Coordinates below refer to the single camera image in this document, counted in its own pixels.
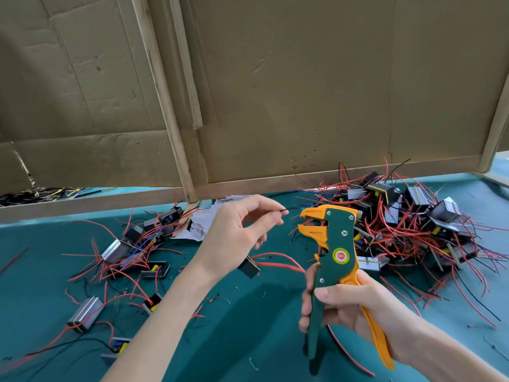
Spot wide wooden post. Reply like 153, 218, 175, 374
131, 0, 198, 202

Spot smooth brown cardboard panel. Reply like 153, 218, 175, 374
183, 0, 509, 184

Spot person's right hand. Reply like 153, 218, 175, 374
299, 262, 420, 364

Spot person's left forearm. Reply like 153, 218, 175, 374
99, 262, 217, 382

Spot pile of wired transformers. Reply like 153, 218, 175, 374
298, 157, 509, 329
0, 204, 206, 369

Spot person's right forearm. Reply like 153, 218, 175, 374
398, 320, 506, 382

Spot crumpled grey plastic bag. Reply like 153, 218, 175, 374
173, 195, 249, 242

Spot transformer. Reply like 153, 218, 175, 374
237, 206, 308, 280

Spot heap of black cables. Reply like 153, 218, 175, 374
0, 187, 100, 207

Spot long red wire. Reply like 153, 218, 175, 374
324, 324, 376, 379

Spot wooden corner post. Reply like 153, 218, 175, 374
477, 75, 509, 173

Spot creased brown cardboard panel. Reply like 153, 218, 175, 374
0, 0, 184, 196

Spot thin wooden strip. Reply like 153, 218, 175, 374
169, 0, 204, 131

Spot person's left hand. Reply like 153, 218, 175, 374
193, 195, 289, 280

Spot flat grey board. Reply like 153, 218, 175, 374
482, 153, 509, 188

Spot orange green wire strippers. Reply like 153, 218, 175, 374
299, 204, 396, 376

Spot short wooden bottom rail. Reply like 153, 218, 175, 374
0, 188, 186, 225

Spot long wooden bottom rail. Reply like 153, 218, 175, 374
197, 155, 482, 199

